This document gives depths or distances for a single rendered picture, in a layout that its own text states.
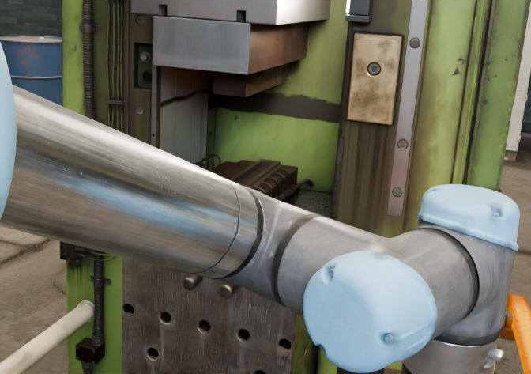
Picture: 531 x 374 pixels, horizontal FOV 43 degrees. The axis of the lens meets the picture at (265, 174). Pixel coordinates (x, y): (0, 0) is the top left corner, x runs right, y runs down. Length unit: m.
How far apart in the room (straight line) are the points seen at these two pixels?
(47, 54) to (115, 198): 5.49
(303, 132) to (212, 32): 0.56
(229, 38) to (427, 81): 0.39
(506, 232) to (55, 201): 0.32
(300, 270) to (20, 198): 0.20
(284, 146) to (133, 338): 0.65
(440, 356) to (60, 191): 0.32
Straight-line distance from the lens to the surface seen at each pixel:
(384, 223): 1.41
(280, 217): 0.51
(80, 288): 1.77
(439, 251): 0.48
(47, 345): 1.63
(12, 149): 0.17
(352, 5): 1.32
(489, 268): 0.52
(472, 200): 0.52
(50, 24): 9.06
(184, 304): 1.39
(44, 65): 5.87
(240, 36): 1.27
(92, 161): 0.38
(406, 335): 0.43
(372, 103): 1.34
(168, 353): 1.46
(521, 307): 1.24
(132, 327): 1.47
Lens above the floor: 1.43
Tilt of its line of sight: 16 degrees down
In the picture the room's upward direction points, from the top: 4 degrees clockwise
